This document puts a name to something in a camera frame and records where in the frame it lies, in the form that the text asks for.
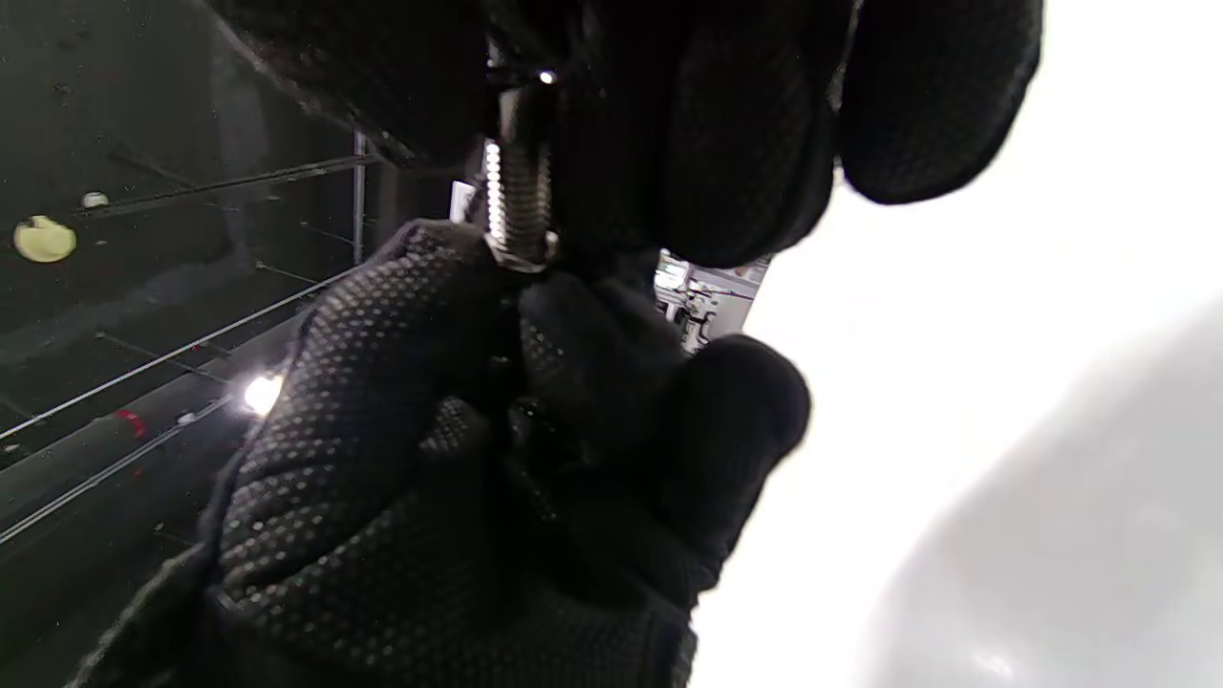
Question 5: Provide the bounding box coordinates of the person's right hand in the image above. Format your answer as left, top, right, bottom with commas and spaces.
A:
67, 218, 813, 688

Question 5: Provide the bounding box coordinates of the person's left hand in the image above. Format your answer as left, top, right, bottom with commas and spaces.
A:
205, 0, 1044, 270

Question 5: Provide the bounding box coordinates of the silver screw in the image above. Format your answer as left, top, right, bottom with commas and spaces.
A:
481, 57, 560, 273

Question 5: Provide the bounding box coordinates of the silver hex nut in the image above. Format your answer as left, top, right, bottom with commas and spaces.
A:
483, 232, 560, 276

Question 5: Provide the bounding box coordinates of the bright ceiling spot light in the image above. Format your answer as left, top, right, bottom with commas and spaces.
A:
244, 375, 286, 417

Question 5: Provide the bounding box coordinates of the round yellowish ceiling fixture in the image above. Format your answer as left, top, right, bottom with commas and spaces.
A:
13, 215, 77, 264

